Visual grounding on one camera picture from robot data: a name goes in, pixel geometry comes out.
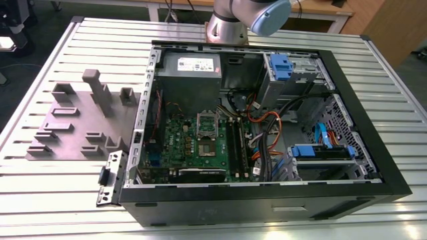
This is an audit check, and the grey plastic parts rack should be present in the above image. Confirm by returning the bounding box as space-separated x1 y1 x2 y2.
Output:
24 69 143 161

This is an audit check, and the grey power supply unit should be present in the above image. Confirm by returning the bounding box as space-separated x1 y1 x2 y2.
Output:
157 52 223 113

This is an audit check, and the metal socket cover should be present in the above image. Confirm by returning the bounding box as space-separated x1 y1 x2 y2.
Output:
195 109 222 140

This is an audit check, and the green motherboard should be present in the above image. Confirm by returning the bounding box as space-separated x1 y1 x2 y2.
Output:
137 109 261 185

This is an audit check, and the black RAM slot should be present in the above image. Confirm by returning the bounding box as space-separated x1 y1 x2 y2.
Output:
226 117 242 179
235 117 251 179

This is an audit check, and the black graphics card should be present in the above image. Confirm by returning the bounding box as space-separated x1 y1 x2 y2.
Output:
138 166 229 185

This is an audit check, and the blue plastic drive latch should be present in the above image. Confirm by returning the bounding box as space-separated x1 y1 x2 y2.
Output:
270 53 295 81

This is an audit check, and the grey metal drive cage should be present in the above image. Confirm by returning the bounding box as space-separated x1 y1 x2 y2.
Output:
258 51 337 108

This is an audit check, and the wooden desk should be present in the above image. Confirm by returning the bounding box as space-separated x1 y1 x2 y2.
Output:
290 0 355 35

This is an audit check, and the black open PC case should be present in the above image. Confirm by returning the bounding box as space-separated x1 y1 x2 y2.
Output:
118 39 414 228

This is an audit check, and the blue disk carrier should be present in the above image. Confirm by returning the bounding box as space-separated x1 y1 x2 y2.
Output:
287 143 355 161

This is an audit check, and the metal disk bay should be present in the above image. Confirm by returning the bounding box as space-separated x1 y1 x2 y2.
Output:
283 143 381 182

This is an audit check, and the wooden cabinet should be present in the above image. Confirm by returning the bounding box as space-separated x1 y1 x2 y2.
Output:
339 0 427 68

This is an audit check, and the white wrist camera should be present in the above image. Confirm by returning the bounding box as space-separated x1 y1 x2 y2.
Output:
0 35 18 53

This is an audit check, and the grey hanging cable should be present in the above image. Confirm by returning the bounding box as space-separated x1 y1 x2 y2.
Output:
166 0 195 24

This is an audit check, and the grey metal card bracket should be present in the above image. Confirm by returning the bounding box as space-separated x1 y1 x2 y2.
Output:
95 149 130 208

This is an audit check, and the yellow black wire bundle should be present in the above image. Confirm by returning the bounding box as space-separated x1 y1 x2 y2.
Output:
215 104 242 119

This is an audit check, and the black wire loop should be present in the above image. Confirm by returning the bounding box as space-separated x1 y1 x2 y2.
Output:
226 87 255 114

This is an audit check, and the orange wire bundle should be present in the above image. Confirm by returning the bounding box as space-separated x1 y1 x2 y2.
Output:
246 103 285 161

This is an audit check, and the thick black curved cable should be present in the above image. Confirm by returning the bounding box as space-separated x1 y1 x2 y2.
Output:
277 92 335 118

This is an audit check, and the blue flat wire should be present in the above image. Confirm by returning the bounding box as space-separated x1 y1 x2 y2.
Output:
315 122 335 148

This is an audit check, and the red orange disk wire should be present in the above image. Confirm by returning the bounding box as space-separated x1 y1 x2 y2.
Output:
329 129 342 148

